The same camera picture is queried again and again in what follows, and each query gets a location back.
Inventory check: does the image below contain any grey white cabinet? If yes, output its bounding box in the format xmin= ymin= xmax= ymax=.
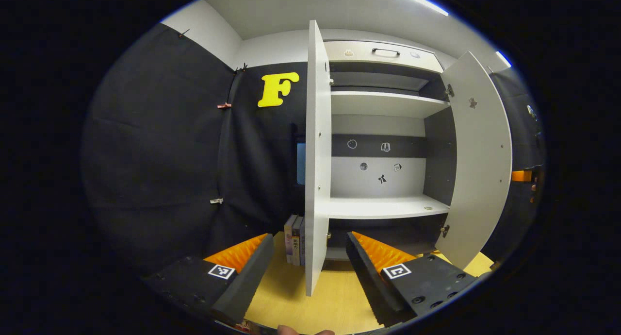
xmin=323 ymin=39 xmax=459 ymax=262

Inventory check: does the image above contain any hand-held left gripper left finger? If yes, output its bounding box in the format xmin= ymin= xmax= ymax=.
xmin=143 ymin=233 xmax=275 ymax=325

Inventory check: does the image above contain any white cabinet door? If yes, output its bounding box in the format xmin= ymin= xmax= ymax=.
xmin=434 ymin=51 xmax=513 ymax=270
xmin=304 ymin=19 xmax=334 ymax=297

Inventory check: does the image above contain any beige cabinet drawer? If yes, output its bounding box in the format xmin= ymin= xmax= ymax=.
xmin=324 ymin=40 xmax=444 ymax=73

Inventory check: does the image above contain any black backdrop cloth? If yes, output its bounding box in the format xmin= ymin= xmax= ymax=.
xmin=488 ymin=67 xmax=546 ymax=263
xmin=82 ymin=23 xmax=309 ymax=277

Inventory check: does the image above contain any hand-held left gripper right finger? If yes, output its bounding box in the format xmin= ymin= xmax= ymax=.
xmin=346 ymin=231 xmax=478 ymax=326

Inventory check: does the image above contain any grey spine book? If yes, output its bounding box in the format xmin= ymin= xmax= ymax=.
xmin=292 ymin=216 xmax=304 ymax=267

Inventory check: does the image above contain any white cabinet shelf board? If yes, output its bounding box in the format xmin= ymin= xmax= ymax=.
xmin=331 ymin=91 xmax=451 ymax=119

